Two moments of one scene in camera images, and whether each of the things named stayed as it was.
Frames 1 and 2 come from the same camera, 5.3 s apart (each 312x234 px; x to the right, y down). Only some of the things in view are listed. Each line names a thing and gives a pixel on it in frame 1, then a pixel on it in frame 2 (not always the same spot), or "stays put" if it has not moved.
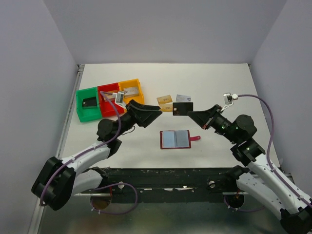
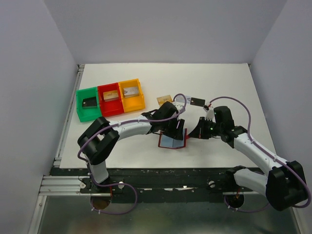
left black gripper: [143, 118] to [177, 134]
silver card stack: [131, 91] stays put
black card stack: [89, 103] stays put
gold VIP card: [164, 99] stays put
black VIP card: [182, 108] to [197, 102]
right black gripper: [201, 117] to [199, 131]
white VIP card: [181, 98] stays put
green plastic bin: [87, 114] stays put
